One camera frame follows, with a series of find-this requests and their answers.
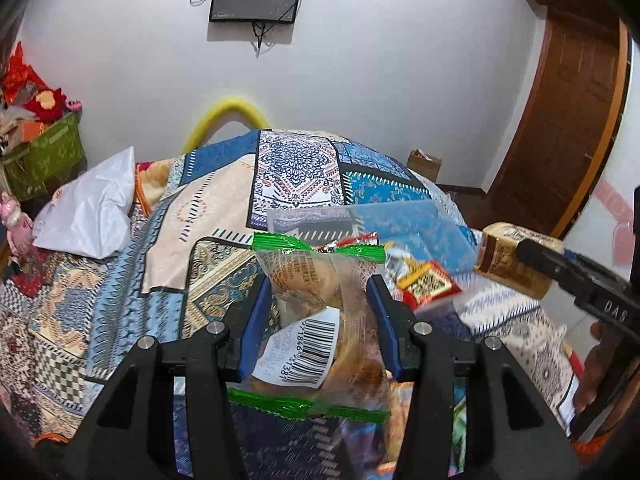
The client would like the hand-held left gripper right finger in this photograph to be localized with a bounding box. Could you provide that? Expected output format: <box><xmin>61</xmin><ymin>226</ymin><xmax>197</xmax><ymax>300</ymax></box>
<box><xmin>366</xmin><ymin>274</ymin><xmax>581</xmax><ymax>480</ymax></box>

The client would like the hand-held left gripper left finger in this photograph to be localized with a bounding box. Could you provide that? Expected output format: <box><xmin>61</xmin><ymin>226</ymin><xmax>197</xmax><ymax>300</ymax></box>
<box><xmin>75</xmin><ymin>275</ymin><xmax>273</xmax><ymax>480</ymax></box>

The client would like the round biscuit packet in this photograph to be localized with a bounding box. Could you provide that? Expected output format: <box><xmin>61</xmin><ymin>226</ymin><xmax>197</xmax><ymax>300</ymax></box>
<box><xmin>472</xmin><ymin>221</ymin><xmax>566</xmax><ymax>301</ymax></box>

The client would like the small red snack packet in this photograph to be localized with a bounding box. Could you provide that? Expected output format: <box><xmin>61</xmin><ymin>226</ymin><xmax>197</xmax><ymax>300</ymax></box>
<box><xmin>397</xmin><ymin>261</ymin><xmax>462</xmax><ymax>311</ymax></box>

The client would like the green-edged pastry packet with barcode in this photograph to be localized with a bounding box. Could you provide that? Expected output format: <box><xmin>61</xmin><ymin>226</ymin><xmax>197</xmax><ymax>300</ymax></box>
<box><xmin>251</xmin><ymin>231</ymin><xmax>393</xmax><ymax>421</ymax></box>

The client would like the clear plastic container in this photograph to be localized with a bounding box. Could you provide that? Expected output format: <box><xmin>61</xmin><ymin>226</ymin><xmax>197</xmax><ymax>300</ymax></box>
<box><xmin>266</xmin><ymin>199</ymin><xmax>483</xmax><ymax>313</ymax></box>

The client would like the person's right hand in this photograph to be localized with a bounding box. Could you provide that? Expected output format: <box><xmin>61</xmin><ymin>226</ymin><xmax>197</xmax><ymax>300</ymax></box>
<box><xmin>572</xmin><ymin>322</ymin><xmax>615</xmax><ymax>413</ymax></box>

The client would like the white sliding wardrobe door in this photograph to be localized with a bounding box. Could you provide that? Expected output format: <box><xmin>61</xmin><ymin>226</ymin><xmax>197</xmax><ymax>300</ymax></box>
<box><xmin>562</xmin><ymin>45</ymin><xmax>640</xmax><ymax>311</ymax></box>

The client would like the patchwork blanket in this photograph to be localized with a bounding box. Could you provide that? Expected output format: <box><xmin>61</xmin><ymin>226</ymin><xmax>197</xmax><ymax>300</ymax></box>
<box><xmin>0</xmin><ymin>130</ymin><xmax>576</xmax><ymax>480</ymax></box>

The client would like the cardboard box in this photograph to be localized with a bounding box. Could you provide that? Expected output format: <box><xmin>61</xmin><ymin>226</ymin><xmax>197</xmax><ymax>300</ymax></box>
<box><xmin>406</xmin><ymin>149</ymin><xmax>443</xmax><ymax>183</ymax></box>

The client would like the brown wooden door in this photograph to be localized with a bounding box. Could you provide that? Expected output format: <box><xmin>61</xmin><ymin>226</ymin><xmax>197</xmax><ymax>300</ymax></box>
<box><xmin>487</xmin><ymin>0</ymin><xmax>631</xmax><ymax>241</ymax></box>

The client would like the floral fleece blanket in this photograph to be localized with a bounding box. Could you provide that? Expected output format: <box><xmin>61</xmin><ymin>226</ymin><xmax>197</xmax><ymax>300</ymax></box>
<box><xmin>131</xmin><ymin>160</ymin><xmax>173</xmax><ymax>213</ymax></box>

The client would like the white plastic bag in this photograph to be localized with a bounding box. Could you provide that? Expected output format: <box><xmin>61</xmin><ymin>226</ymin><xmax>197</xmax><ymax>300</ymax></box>
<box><xmin>32</xmin><ymin>146</ymin><xmax>137</xmax><ymax>259</ymax></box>

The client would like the yellow foam tube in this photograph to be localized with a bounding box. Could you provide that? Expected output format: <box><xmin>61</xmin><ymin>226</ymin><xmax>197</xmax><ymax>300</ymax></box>
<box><xmin>182</xmin><ymin>97</ymin><xmax>271</xmax><ymax>153</ymax></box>

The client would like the pink bunny toy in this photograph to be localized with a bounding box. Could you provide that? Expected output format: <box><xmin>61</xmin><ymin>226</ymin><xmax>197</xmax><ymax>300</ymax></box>
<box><xmin>0</xmin><ymin>192</ymin><xmax>33</xmax><ymax>261</ymax></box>

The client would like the green storage box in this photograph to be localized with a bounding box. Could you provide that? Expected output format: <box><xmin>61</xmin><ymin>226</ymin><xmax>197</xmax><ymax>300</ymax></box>
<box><xmin>0</xmin><ymin>112</ymin><xmax>86</xmax><ymax>201</ymax></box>

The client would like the pile of red stuffed toys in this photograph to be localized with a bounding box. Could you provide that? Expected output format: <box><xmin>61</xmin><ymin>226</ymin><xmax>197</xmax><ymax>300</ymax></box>
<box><xmin>0</xmin><ymin>42</ymin><xmax>83</xmax><ymax>136</ymax></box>

